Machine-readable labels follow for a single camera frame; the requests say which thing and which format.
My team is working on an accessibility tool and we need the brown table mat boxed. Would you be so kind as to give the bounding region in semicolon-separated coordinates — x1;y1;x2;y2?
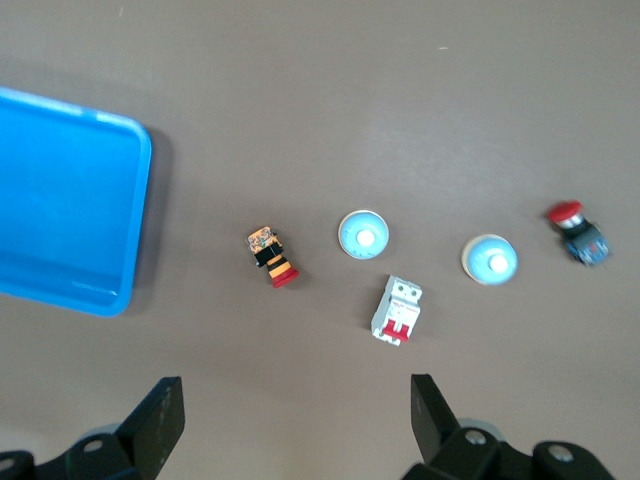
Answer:
0;0;640;480

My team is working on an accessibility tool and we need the white circuit breaker red switch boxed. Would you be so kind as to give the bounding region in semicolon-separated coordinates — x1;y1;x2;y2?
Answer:
370;274;422;347

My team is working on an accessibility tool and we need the red button orange black body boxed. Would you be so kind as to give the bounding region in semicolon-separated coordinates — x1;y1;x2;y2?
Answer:
245;227;300;290

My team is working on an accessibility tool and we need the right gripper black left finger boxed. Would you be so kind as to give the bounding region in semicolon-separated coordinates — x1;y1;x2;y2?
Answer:
0;376;186;480

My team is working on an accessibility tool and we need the light blue service bell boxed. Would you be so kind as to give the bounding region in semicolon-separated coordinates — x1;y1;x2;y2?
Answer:
337;209;391;261
460;233;520;286

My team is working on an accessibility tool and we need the red mushroom button blue body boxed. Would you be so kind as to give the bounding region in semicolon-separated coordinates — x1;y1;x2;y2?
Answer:
545;199;612;267

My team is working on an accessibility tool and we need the blue plastic tray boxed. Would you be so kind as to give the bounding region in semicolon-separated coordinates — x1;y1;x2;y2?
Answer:
0;85;153;318

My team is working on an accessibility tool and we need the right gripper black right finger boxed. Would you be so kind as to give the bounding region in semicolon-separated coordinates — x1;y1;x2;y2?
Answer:
402;373;619;480

